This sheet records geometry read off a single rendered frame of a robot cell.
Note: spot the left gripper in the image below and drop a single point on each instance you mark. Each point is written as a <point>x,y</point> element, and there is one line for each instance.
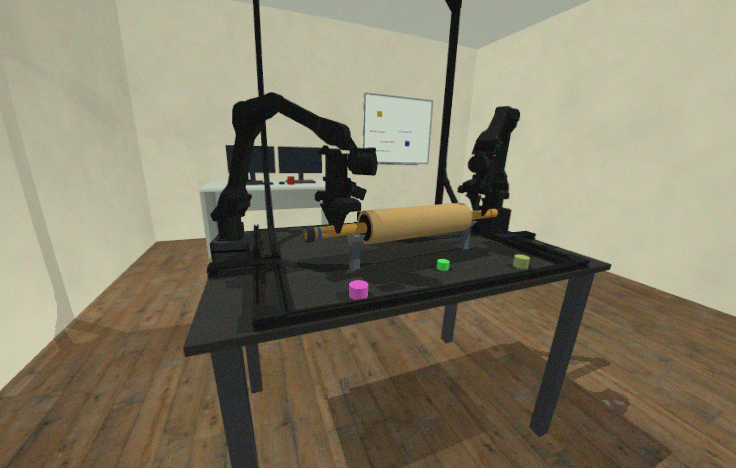
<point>488,200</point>

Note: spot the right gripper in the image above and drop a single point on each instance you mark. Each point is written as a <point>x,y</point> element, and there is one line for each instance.
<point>335,190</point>

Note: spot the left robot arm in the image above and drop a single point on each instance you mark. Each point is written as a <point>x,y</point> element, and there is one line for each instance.
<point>485,143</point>

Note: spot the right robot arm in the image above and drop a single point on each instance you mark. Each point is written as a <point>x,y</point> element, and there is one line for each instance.
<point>234,199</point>

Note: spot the yellow-orange bar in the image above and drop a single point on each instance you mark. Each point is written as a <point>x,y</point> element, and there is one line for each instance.
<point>384,225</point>

